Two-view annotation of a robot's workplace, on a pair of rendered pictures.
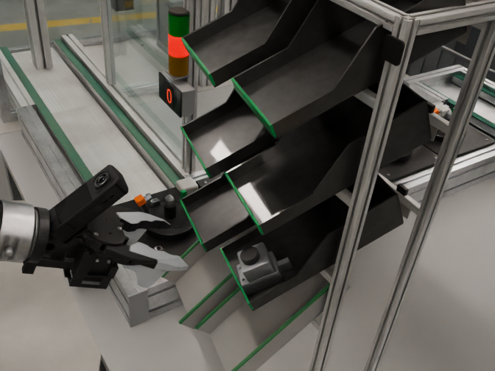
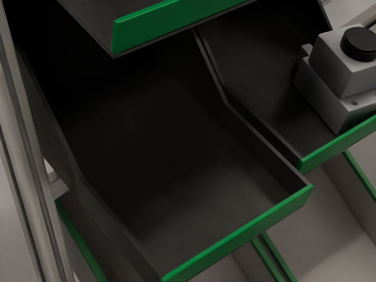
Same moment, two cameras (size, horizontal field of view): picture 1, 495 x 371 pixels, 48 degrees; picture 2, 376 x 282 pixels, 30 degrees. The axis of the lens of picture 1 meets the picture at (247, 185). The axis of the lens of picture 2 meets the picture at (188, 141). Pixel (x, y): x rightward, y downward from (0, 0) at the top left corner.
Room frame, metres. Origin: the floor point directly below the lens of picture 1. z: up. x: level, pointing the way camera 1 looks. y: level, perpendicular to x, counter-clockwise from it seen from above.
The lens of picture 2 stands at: (0.84, 0.44, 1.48)
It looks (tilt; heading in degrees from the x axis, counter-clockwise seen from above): 30 degrees down; 260
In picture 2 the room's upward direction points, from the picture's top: 8 degrees counter-clockwise
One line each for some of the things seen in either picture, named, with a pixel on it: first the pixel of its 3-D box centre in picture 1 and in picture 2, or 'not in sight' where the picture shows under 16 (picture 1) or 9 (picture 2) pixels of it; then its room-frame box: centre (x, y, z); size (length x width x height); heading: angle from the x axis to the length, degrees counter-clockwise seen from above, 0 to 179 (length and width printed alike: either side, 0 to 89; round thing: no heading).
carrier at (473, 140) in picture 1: (446, 120); not in sight; (1.60, -0.62, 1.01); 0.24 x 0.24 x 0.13; 36
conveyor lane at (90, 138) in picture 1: (131, 174); not in sight; (1.28, 0.34, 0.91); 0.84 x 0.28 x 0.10; 36
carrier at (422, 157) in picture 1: (392, 138); not in sight; (1.46, -0.42, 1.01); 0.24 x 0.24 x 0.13; 36
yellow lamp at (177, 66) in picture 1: (178, 62); not in sight; (1.24, 0.20, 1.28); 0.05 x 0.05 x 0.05
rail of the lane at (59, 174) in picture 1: (74, 194); not in sight; (1.15, 0.47, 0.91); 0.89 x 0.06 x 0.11; 36
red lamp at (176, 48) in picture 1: (178, 43); not in sight; (1.24, 0.20, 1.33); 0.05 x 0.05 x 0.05
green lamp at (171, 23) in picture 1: (179, 23); not in sight; (1.24, 0.20, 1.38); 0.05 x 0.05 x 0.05
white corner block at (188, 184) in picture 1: (187, 188); not in sight; (1.16, 0.16, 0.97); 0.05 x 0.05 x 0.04; 36
